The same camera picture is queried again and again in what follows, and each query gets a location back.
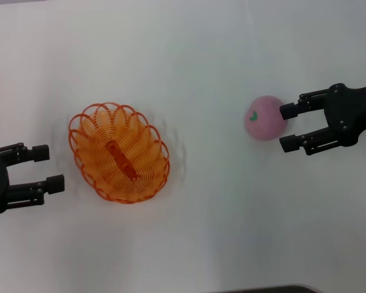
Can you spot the pink toy peach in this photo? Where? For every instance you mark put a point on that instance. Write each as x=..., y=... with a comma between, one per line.
x=263, y=122

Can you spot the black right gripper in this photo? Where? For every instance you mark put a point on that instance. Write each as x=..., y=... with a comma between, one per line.
x=350, y=113

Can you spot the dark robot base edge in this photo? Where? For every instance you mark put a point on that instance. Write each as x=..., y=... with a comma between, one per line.
x=274, y=289

